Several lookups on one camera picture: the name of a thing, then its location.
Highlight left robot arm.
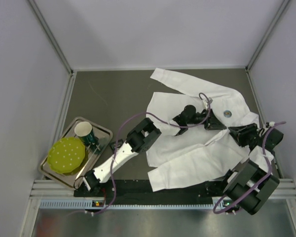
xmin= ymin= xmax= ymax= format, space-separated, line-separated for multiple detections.
xmin=82 ymin=105 xmax=226 ymax=194

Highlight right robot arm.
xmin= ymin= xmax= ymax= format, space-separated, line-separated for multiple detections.
xmin=213 ymin=121 xmax=285 ymax=215

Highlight blue round brooch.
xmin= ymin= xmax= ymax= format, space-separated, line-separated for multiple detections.
xmin=223 ymin=110 xmax=232 ymax=118

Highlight white button-up shirt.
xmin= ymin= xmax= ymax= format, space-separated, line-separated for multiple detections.
xmin=146 ymin=67 xmax=274 ymax=192

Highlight small black box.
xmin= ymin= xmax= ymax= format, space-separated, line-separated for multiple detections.
xmin=109 ymin=139 xmax=123 ymax=153

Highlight silver metal tray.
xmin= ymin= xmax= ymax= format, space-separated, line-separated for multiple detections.
xmin=38 ymin=117 xmax=113 ymax=190

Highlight green paper cup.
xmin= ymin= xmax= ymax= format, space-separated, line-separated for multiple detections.
xmin=74 ymin=121 xmax=98 ymax=146

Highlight metal knife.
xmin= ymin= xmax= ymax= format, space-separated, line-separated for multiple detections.
xmin=75 ymin=163 xmax=90 ymax=179

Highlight green polka dot plate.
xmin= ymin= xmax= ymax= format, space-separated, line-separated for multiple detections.
xmin=47 ymin=137 xmax=86 ymax=174

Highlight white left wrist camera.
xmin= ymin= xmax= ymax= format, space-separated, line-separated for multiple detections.
xmin=202 ymin=97 xmax=213 ymax=110

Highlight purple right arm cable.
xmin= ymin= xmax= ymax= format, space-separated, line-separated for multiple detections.
xmin=212 ymin=120 xmax=286 ymax=215

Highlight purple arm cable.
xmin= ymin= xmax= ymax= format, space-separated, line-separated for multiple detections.
xmin=212 ymin=120 xmax=286 ymax=215
xmin=85 ymin=92 xmax=212 ymax=218

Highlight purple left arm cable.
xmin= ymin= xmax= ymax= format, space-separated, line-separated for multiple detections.
xmin=85 ymin=92 xmax=212 ymax=218

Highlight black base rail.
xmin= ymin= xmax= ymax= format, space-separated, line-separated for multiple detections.
xmin=74 ymin=179 xmax=237 ymax=205

